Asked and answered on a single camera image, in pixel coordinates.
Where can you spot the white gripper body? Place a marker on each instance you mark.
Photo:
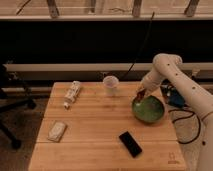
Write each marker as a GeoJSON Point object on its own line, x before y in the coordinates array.
{"type": "Point", "coordinates": [146, 87]}

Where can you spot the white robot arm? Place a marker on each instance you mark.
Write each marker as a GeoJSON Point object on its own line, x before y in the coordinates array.
{"type": "Point", "coordinates": [165, 66]}

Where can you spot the green ceramic bowl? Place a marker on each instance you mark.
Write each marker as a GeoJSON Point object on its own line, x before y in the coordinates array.
{"type": "Point", "coordinates": [148, 110]}

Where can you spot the blue electronics box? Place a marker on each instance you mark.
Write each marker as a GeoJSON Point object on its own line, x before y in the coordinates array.
{"type": "Point", "coordinates": [172, 96]}

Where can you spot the clear plastic cup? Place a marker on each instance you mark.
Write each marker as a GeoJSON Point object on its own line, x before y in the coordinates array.
{"type": "Point", "coordinates": [110, 83]}

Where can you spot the black smartphone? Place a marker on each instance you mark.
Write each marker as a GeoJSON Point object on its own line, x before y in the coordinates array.
{"type": "Point", "coordinates": [130, 143]}

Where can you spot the crushed plastic bottle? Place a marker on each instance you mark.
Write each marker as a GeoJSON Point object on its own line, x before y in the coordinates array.
{"type": "Point", "coordinates": [72, 94]}

